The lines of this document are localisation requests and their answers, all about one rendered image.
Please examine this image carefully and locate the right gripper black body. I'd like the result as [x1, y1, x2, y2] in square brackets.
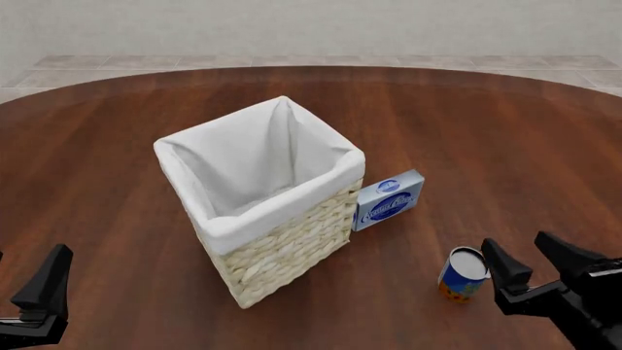
[494, 257, 622, 350]

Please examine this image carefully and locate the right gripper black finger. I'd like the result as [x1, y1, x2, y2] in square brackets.
[534, 230, 609, 294]
[480, 237, 534, 294]

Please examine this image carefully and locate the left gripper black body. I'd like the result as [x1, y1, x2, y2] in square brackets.
[0, 312, 70, 346]

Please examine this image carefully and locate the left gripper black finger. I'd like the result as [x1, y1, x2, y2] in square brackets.
[10, 243, 75, 322]

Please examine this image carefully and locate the alphabet soup tin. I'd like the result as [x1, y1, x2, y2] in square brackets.
[437, 245, 491, 304]

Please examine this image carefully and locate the woven basket with white liner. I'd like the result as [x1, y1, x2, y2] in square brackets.
[153, 94, 366, 310]

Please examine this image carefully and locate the blue and white food box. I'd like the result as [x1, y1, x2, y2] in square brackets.
[350, 168, 426, 233]

